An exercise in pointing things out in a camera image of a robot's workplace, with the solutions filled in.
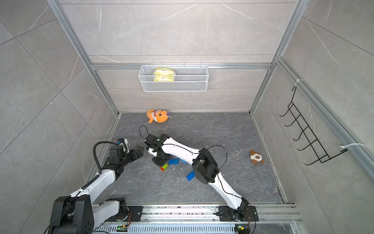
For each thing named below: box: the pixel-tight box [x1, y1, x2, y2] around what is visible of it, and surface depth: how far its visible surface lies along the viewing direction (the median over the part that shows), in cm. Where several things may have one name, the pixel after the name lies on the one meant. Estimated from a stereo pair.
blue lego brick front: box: [185, 170, 196, 182], surface depth 87 cm
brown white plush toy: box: [249, 149, 265, 165], surface depth 92 cm
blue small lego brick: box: [168, 158, 180, 166], surface depth 92 cm
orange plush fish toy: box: [146, 109, 172, 124], surface depth 110 cm
